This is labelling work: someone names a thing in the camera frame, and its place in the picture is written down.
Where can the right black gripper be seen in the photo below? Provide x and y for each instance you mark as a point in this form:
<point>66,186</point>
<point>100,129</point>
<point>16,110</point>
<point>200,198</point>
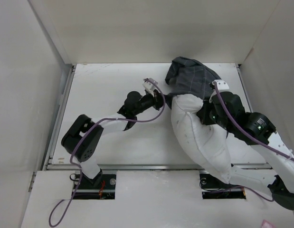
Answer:
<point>203,111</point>

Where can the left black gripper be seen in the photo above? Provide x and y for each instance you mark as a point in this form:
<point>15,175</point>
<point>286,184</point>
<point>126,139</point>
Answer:
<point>157,100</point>

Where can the white pillow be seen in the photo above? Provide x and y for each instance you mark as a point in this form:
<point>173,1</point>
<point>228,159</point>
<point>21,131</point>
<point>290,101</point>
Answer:
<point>204,144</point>

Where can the dark grey checked pillowcase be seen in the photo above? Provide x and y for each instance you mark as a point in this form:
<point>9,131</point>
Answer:
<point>189,76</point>

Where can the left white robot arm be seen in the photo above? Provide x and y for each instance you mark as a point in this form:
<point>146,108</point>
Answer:
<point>83,136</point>

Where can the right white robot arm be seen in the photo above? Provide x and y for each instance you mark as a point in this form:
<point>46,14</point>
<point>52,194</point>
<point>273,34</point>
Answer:
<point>258,132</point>

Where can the pink object at corner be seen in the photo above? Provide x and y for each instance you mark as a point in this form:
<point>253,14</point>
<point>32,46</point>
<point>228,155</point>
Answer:
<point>267,224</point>

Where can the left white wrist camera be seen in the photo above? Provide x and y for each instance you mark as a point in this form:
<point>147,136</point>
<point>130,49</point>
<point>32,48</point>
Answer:
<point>150,85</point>

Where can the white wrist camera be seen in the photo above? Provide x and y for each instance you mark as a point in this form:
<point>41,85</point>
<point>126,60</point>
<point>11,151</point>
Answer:
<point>150,85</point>
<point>219,85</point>

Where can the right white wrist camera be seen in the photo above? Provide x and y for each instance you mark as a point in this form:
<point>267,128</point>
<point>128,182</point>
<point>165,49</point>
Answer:
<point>219,85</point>

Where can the aluminium rail at table front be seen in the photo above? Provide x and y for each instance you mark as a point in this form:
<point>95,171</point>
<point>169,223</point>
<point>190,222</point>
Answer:
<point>60,167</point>

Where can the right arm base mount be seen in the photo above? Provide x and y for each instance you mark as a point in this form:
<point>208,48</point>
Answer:
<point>214,189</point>

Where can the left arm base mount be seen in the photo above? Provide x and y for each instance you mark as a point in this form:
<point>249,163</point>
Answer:
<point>101,189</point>

